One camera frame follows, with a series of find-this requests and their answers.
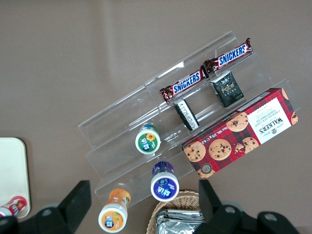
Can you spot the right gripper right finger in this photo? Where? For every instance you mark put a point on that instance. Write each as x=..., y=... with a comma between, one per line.
x=219, y=219

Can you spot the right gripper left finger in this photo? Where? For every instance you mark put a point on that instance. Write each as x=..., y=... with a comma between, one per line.
x=70, y=207

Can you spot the light wicker basket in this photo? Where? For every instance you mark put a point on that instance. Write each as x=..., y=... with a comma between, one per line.
x=178, y=200

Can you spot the beige plastic tray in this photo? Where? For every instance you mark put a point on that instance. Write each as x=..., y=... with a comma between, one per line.
x=12, y=170

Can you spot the stack of foil trays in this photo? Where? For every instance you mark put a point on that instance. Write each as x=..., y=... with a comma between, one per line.
x=178, y=223

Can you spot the orange gum bottle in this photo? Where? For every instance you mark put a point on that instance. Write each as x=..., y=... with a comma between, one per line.
x=113, y=217

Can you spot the red yogurt cup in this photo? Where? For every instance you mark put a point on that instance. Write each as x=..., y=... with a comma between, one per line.
x=14, y=207

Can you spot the blue gum bottle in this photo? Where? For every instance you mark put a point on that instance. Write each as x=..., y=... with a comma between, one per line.
x=165, y=187

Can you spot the red Walkers cookie box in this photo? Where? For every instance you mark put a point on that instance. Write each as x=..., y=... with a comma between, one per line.
x=243, y=131

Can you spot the green gum bottle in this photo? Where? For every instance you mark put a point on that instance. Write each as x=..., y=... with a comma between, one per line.
x=148, y=142

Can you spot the clear acrylic stepped shelf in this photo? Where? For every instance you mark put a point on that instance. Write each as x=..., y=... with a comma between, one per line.
x=117, y=117

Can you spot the black white-sided small pack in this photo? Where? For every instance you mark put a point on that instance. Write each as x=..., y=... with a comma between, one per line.
x=187, y=114

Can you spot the black Face tissue pack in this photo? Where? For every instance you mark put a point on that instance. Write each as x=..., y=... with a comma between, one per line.
x=228, y=90

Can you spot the Snickers chocolate bar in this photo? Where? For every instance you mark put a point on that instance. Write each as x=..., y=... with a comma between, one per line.
x=231, y=56
x=186, y=84

